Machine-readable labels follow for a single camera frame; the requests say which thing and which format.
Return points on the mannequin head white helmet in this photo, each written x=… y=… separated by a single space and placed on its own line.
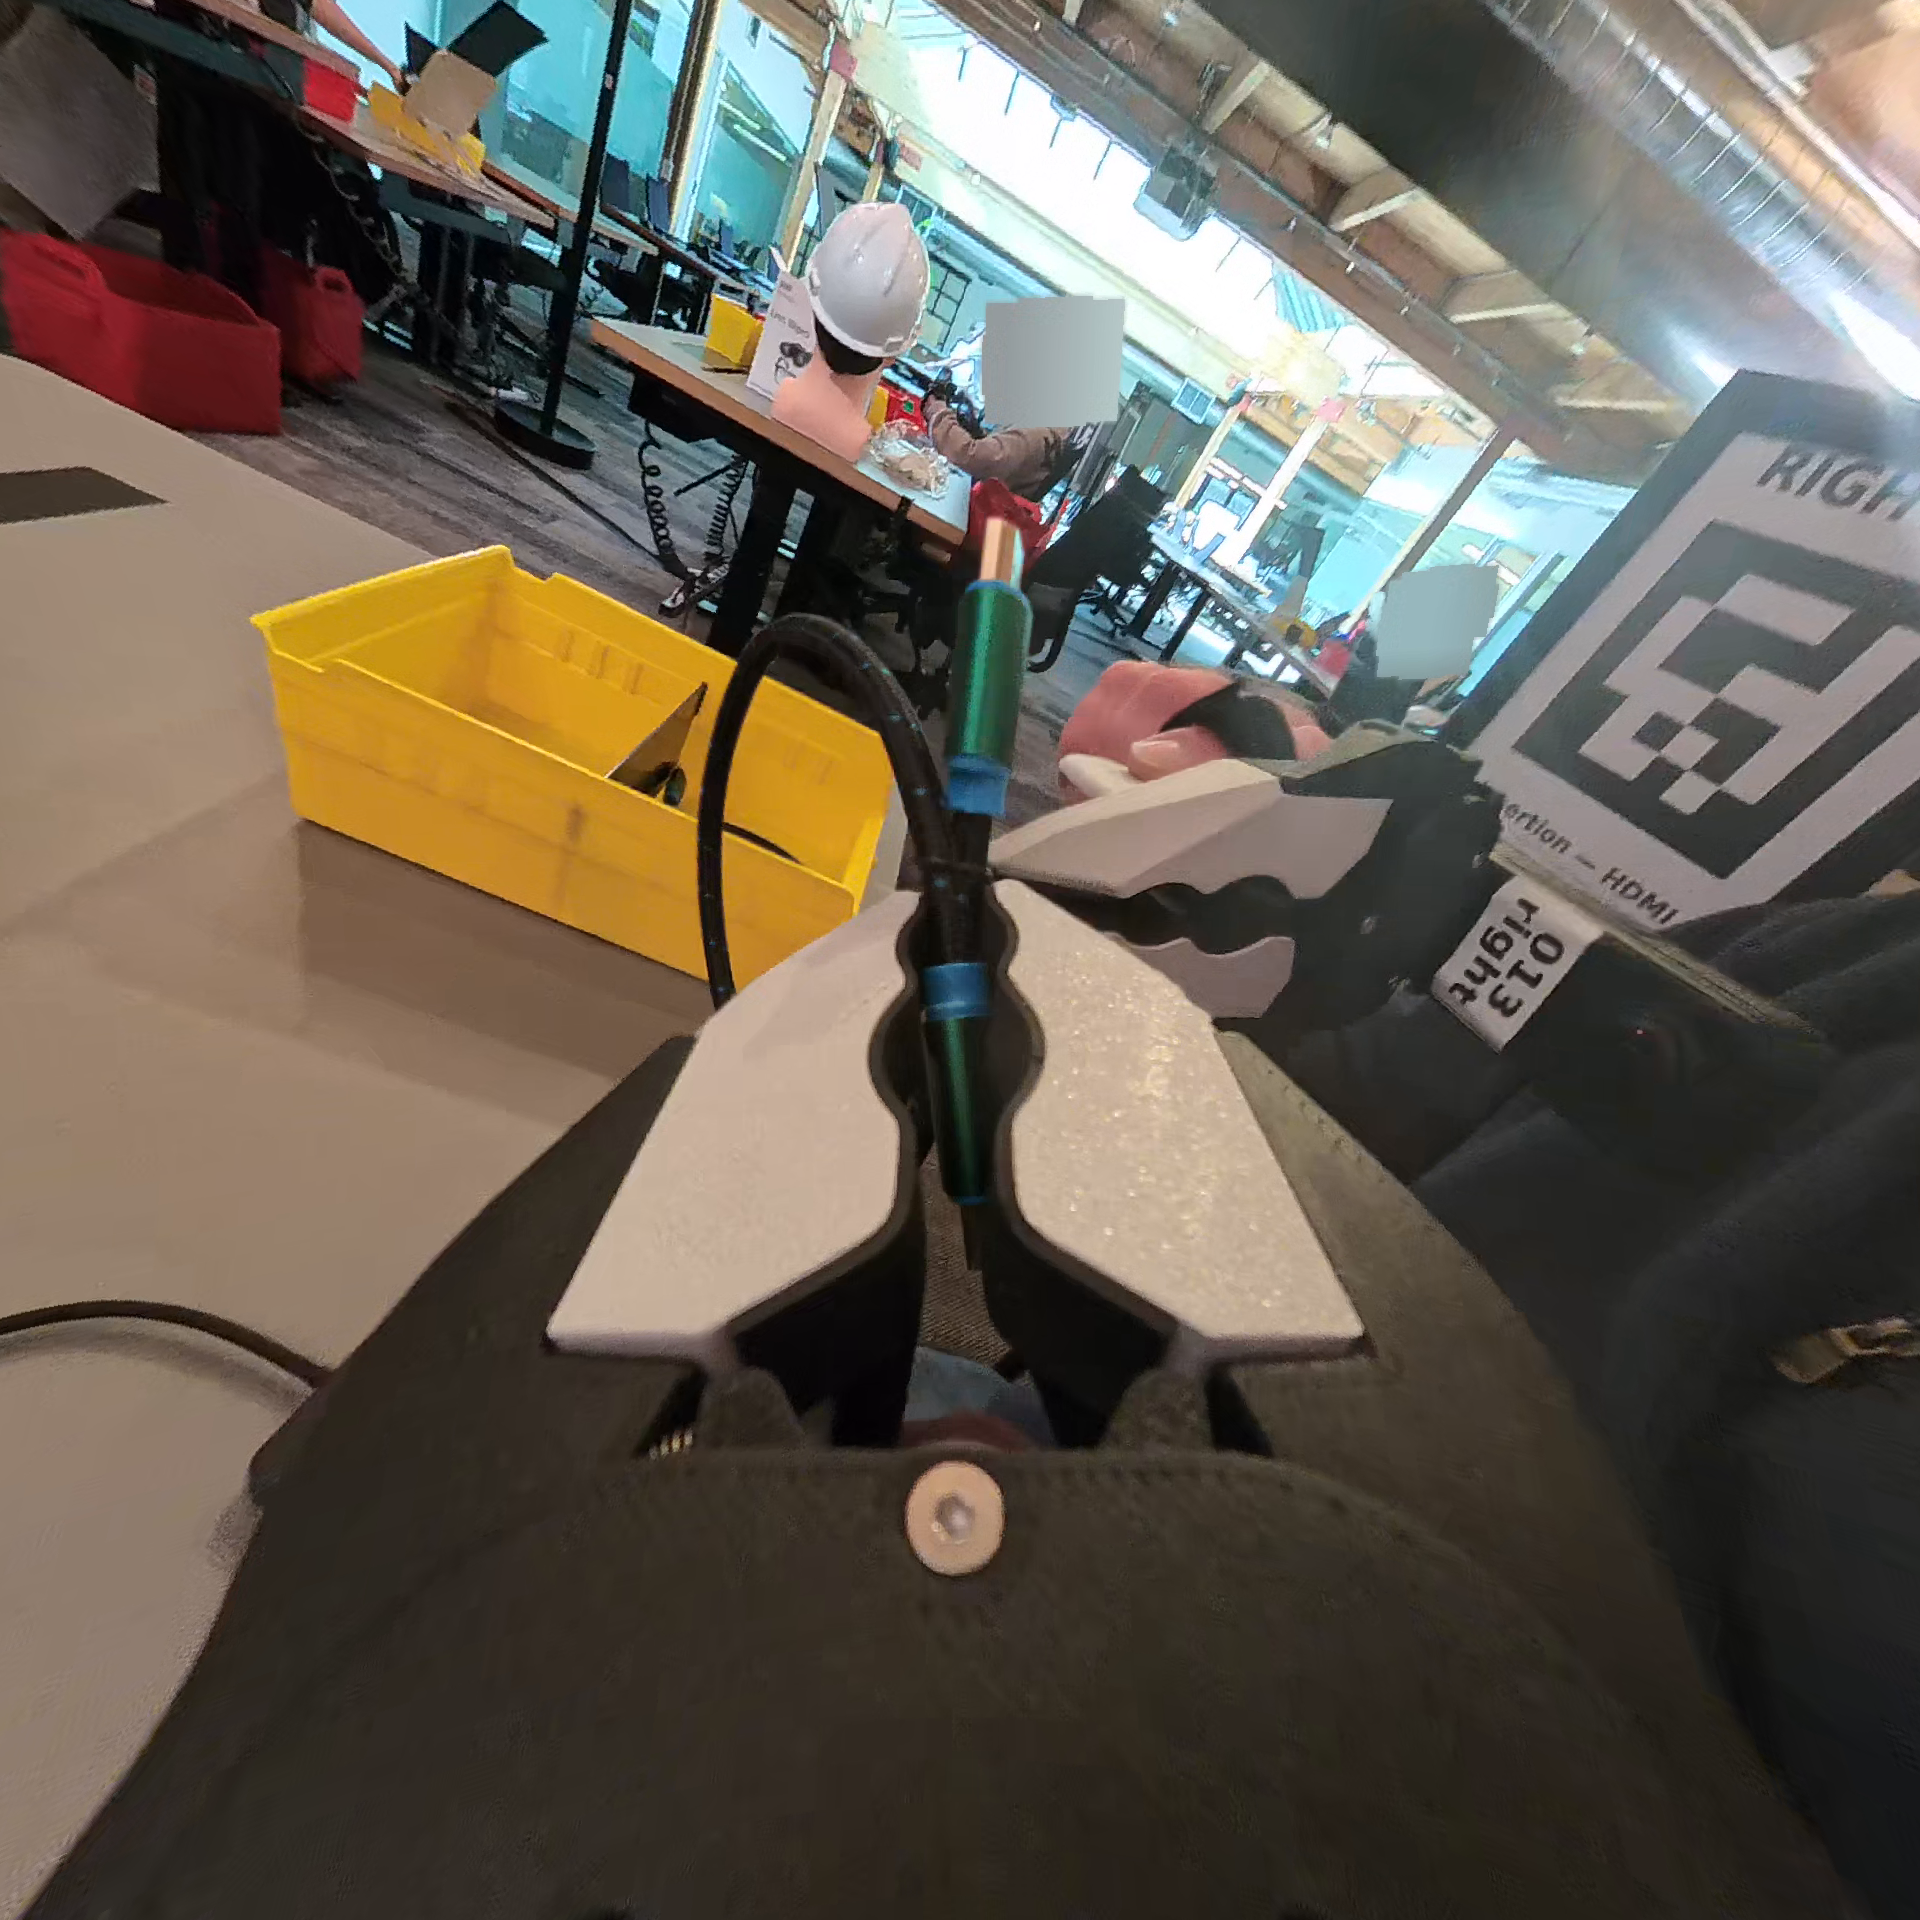
x=864 y=286

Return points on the red bag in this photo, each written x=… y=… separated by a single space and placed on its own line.
x=317 y=317

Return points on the black stand pole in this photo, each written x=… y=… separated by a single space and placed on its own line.
x=576 y=211

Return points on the framed marker sign board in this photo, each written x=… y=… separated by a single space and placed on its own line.
x=1711 y=660

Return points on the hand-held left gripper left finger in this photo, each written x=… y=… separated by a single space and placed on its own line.
x=721 y=1201

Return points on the long wooden work desk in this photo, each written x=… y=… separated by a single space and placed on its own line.
x=271 y=91

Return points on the person's right hand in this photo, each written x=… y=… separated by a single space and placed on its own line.
x=1157 y=715

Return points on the small yellow bin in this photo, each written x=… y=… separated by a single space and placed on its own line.
x=732 y=331
x=420 y=127

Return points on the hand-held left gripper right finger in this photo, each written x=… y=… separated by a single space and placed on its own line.
x=1186 y=1201

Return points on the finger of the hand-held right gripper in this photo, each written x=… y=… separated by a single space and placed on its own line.
x=1230 y=960
x=1170 y=827

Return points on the black mesh office chair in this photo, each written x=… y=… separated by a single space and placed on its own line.
x=1080 y=557

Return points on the red storage bin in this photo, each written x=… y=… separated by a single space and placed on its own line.
x=137 y=331

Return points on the wooden top office desk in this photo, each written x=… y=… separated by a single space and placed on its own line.
x=750 y=407

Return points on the person's black top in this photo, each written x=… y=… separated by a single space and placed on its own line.
x=1711 y=1411

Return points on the yellow plastic bin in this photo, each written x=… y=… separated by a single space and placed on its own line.
x=480 y=767

